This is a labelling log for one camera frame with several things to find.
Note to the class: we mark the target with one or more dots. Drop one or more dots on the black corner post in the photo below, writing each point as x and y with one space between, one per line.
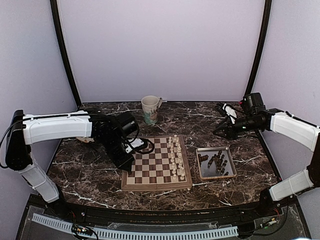
63 51
260 46

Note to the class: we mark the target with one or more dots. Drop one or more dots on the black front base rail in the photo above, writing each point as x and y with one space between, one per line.
96 215

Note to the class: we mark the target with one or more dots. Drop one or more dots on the black left corner post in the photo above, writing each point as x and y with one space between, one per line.
63 51

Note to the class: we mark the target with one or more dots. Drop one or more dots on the white chess queen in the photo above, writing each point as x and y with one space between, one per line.
180 163

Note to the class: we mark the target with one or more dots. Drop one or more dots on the white chess rook far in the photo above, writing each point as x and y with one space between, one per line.
175 138

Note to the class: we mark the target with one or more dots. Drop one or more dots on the black right corner post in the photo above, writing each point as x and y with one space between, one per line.
260 46

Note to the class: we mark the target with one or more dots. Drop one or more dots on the bird painted ceramic plate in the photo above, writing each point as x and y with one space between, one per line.
86 140

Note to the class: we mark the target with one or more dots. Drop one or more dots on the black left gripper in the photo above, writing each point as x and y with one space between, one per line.
120 164

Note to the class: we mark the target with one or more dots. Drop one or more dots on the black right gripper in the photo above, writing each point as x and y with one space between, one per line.
229 129

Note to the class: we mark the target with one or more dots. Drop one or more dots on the white slotted cable duct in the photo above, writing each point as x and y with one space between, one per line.
134 231

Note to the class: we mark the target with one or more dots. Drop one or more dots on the white chess king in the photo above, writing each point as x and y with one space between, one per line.
179 152

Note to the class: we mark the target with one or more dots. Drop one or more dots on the coral painted ceramic mug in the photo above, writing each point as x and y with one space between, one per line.
150 106

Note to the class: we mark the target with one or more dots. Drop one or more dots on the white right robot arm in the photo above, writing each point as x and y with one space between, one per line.
295 144

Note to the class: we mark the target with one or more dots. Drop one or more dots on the metal tray with wooden rim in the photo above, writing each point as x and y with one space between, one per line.
215 163

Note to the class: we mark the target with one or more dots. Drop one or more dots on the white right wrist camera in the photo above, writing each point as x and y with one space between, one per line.
228 112

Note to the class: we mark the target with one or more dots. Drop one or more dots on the wooden chess board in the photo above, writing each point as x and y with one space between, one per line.
158 170

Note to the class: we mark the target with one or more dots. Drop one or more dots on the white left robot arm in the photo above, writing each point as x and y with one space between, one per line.
29 141

